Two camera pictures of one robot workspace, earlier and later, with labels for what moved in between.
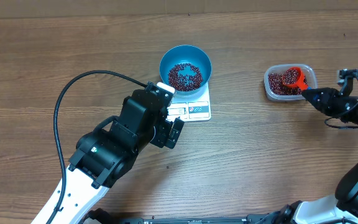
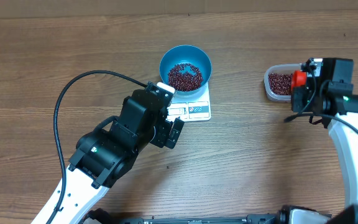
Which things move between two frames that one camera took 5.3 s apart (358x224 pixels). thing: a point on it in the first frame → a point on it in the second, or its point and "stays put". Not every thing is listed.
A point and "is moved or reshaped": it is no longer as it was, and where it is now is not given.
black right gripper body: [334, 101] → [299, 97]
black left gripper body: [162, 132] stays put
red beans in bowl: [186, 83] stays put
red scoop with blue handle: [294, 76] is moved or reshaped
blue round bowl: [186, 68] stays put
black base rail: [97, 216] stays put
